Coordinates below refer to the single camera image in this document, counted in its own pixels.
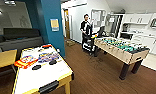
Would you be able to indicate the black wheeled cart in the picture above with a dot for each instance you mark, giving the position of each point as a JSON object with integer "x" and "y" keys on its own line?
{"x": 95, "y": 39}

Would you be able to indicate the person in dark clothes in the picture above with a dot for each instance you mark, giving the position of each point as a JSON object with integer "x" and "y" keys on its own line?
{"x": 85, "y": 28}

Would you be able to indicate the brown wooden door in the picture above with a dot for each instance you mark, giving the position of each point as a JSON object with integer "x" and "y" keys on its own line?
{"x": 66, "y": 23}

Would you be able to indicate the colourful board game packet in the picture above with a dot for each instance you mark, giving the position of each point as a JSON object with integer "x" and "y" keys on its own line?
{"x": 47, "y": 57}

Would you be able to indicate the grey bulletin board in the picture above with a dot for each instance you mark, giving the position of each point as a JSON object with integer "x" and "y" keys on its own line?
{"x": 95, "y": 16}

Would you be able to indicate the green field foosball table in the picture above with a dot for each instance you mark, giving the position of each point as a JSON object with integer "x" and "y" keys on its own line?
{"x": 122, "y": 50}

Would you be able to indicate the small black puck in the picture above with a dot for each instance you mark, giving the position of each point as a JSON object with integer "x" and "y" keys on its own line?
{"x": 36, "y": 67}

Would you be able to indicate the black built-in microwave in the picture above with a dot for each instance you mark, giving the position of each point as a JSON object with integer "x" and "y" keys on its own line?
{"x": 126, "y": 36}

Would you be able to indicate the yellow air hockey table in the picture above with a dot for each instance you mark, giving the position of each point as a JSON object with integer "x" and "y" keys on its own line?
{"x": 37, "y": 78}

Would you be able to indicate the orange red game box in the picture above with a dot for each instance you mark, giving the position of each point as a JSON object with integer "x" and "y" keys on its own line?
{"x": 25, "y": 61}

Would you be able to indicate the dark grey sofa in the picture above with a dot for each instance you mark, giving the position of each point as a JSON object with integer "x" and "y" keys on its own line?
{"x": 17, "y": 38}

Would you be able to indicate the interior glass window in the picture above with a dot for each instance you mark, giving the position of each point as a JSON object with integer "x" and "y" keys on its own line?
{"x": 15, "y": 16}

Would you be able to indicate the white base cabinet with doors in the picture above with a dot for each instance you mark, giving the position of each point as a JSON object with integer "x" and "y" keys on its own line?
{"x": 149, "y": 42}

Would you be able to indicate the yellow framed wall sign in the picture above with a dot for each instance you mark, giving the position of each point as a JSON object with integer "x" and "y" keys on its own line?
{"x": 54, "y": 24}

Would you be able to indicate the white wall cabinet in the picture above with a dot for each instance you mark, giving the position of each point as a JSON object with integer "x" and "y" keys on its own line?
{"x": 137, "y": 18}

